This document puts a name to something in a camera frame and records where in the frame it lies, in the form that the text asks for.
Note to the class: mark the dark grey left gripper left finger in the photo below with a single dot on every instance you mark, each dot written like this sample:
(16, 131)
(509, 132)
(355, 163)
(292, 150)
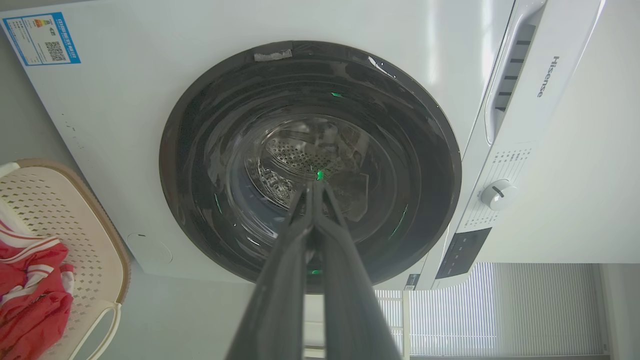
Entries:
(280, 295)

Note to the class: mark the red and white garment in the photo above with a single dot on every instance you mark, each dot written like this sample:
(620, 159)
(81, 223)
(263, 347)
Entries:
(30, 295)

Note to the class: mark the cream perforated laundry basket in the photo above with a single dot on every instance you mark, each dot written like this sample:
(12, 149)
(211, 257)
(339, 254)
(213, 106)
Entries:
(65, 210)

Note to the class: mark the grey tape strip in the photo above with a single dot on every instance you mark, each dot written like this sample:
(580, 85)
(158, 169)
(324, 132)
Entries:
(272, 54)

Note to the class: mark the white washer control knob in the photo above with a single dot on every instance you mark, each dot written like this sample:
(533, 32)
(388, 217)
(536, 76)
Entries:
(497, 194)

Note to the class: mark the white Hisense washing machine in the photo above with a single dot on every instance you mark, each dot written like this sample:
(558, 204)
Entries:
(125, 115)

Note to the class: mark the blue energy label sticker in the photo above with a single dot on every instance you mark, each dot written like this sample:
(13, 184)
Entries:
(42, 38)

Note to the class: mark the round dark glass washer door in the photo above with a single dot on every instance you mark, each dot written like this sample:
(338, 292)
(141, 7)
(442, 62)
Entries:
(225, 150)

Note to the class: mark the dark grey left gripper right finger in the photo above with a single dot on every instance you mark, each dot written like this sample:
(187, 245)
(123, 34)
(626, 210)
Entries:
(350, 300)

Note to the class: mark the white vertical window blinds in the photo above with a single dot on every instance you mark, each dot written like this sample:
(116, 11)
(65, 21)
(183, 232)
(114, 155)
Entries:
(475, 310)

